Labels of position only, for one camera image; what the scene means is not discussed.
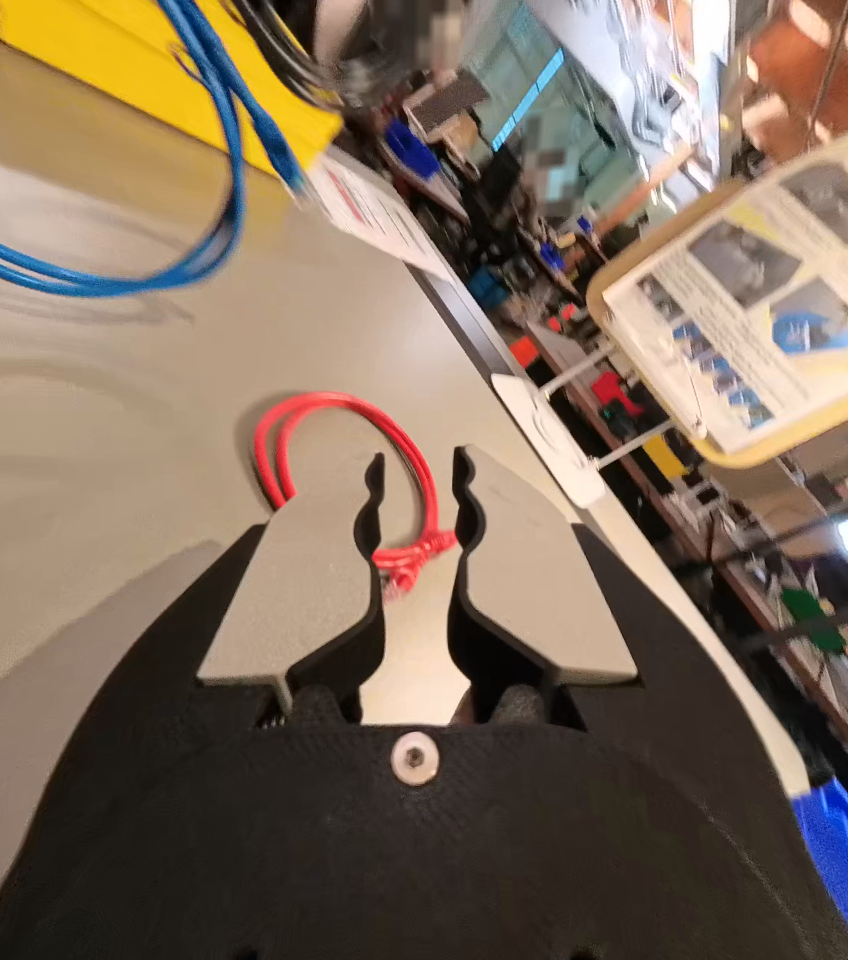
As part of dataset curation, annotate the small blue bin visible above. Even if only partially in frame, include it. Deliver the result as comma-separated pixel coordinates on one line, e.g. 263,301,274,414
387,120,433,174

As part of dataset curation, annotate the instruction sheet on stand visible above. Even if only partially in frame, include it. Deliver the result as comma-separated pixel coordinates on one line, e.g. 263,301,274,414
492,105,848,511

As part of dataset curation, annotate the yellow plastic bin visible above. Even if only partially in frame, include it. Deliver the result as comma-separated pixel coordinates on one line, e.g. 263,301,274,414
0,0,347,181

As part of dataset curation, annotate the printed paper sheet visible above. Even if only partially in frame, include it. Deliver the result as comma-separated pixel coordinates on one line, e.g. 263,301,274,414
304,150,455,279

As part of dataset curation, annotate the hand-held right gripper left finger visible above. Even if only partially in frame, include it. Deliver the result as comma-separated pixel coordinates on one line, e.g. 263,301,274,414
196,455,388,691

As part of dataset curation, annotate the red plastic bin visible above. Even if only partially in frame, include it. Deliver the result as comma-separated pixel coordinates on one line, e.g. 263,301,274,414
589,368,643,421

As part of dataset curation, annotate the red ethernet cable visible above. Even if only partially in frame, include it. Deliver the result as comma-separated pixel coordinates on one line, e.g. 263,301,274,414
252,393,458,601

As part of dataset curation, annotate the green box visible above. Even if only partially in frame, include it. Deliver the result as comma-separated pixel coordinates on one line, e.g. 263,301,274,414
781,588,845,649

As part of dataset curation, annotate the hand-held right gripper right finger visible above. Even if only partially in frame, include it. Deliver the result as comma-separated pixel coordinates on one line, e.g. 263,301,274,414
451,444,640,688

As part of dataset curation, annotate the blue ethernet cable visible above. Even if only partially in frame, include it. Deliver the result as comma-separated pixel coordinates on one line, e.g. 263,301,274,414
0,0,305,297

